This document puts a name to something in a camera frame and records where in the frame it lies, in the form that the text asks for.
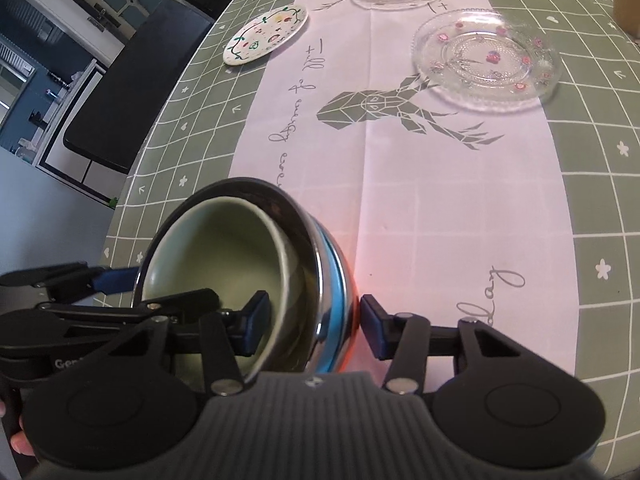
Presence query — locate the orange steel-lined bowl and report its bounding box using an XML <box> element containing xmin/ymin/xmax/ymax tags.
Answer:
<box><xmin>324</xmin><ymin>227</ymin><xmax>360</xmax><ymax>374</ymax></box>

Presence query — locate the green ceramic bowl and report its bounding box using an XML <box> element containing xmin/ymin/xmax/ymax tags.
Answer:
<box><xmin>141</xmin><ymin>195</ymin><xmax>304</xmax><ymax>376</ymax></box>

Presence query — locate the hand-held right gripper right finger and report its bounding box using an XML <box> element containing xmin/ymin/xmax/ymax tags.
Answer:
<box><xmin>359</xmin><ymin>294</ymin><xmax>547</xmax><ymax>394</ymax></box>

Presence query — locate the person's left hand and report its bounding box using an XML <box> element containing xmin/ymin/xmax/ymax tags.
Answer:
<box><xmin>9</xmin><ymin>429</ymin><xmax>37</xmax><ymax>457</ymax></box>

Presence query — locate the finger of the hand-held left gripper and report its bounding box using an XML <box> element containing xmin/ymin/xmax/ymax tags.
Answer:
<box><xmin>0</xmin><ymin>261</ymin><xmax>139</xmax><ymax>306</ymax></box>
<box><xmin>35</xmin><ymin>287</ymin><xmax>221</xmax><ymax>328</ymax></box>

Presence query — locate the beige cup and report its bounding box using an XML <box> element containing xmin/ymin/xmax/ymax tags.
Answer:
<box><xmin>611</xmin><ymin>0</ymin><xmax>640</xmax><ymax>41</ymax></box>

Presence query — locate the white floral ceramic plate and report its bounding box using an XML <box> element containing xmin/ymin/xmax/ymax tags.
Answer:
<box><xmin>222</xmin><ymin>3</ymin><xmax>309</xmax><ymax>67</ymax></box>

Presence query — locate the white cabinet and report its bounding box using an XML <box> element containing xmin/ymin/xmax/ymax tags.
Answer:
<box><xmin>34</xmin><ymin>57</ymin><xmax>132</xmax><ymax>201</ymax></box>

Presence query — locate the blue steel-lined bowl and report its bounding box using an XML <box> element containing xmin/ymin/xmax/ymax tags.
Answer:
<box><xmin>131</xmin><ymin>176</ymin><xmax>349</xmax><ymax>376</ymax></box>

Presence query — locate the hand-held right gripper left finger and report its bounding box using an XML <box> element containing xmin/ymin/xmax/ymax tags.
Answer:
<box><xmin>100</xmin><ymin>291</ymin><xmax>271</xmax><ymax>397</ymax></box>

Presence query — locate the metal door handle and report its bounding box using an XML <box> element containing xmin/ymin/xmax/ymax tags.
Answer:
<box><xmin>87</xmin><ymin>4</ymin><xmax>121</xmax><ymax>29</ymax></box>

